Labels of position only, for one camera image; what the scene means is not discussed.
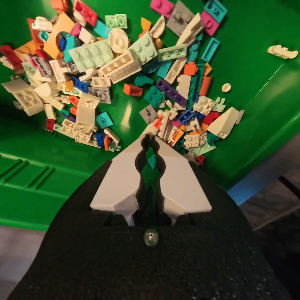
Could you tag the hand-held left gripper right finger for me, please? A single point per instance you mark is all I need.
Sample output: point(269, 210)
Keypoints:
point(182, 185)

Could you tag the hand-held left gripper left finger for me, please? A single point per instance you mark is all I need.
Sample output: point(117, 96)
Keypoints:
point(117, 182)

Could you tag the green plastic bin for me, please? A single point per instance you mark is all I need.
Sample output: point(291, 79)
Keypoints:
point(253, 112)

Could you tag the pile of colourful toy bricks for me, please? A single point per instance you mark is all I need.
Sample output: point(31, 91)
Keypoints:
point(121, 63)

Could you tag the small white round brick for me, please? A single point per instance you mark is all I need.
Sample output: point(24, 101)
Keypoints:
point(226, 87)

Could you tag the white curved toy brick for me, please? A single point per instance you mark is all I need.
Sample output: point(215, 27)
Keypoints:
point(282, 52)

